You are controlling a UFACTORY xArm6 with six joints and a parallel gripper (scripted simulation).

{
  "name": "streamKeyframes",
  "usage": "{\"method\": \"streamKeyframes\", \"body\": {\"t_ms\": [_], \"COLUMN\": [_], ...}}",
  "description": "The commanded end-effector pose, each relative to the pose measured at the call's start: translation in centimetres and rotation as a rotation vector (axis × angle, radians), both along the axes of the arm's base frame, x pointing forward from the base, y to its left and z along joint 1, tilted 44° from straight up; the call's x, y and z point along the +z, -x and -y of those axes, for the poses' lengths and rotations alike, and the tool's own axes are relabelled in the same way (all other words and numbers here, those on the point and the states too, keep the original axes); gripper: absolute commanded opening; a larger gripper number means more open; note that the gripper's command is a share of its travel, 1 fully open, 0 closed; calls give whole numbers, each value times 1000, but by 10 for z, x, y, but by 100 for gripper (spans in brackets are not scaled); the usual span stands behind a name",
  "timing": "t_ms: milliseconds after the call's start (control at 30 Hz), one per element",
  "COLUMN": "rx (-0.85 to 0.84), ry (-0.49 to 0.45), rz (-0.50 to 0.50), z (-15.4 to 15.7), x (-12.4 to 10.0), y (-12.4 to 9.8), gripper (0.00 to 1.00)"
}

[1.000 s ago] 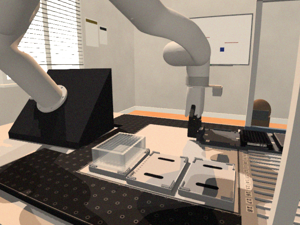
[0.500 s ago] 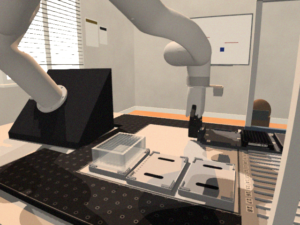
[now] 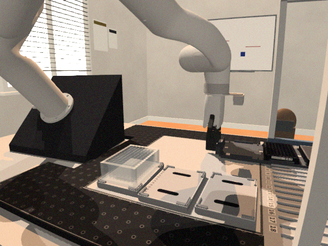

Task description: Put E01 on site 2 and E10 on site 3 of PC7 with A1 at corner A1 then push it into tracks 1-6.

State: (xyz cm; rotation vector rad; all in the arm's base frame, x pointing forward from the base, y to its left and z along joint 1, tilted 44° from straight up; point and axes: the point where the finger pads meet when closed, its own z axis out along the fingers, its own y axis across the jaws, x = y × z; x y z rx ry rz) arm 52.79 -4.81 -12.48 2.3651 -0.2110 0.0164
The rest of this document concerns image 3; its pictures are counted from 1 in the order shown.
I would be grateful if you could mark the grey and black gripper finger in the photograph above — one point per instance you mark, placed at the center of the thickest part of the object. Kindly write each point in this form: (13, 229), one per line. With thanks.
(218, 135)
(211, 140)

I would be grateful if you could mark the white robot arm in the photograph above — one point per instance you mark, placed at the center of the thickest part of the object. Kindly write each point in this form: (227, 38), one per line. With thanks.
(164, 18)

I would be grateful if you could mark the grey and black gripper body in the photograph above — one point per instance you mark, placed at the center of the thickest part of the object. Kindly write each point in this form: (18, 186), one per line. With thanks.
(214, 104)

